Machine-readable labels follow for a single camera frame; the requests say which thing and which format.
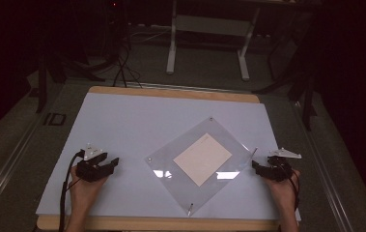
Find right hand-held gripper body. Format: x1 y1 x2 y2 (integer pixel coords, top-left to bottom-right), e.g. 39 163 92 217
260 147 302 184

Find black tripod stand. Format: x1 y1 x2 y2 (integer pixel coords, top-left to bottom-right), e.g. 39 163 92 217
252 13 320 132

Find clear acrylic photo frame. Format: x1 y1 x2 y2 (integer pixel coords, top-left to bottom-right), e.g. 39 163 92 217
144 116 260 218

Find metal floor rail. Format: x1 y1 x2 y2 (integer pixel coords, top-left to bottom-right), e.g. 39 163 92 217
0 105 44 223
290 100 356 232

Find black floor plate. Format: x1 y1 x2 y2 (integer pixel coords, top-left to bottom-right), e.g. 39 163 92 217
42 112 68 127

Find white table mat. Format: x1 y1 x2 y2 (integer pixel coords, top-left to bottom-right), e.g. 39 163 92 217
35 92 302 222

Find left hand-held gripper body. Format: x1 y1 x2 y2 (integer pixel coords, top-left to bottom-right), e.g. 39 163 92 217
75 143 109 184

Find black floor cables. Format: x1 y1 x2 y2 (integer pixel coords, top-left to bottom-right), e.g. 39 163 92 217
111 38 144 89

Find person's left hand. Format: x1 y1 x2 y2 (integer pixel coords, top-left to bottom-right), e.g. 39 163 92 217
69 165 109 211

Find paper photo print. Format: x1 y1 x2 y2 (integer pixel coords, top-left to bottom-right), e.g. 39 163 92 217
172 132 234 189

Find white metal stand frame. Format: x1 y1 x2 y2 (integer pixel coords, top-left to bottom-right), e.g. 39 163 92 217
165 0 263 82

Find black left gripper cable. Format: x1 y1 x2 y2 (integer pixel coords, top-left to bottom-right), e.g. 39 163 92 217
58 150 86 232

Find person's right hand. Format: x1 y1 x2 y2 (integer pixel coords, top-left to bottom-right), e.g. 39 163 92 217
263 168 301 212

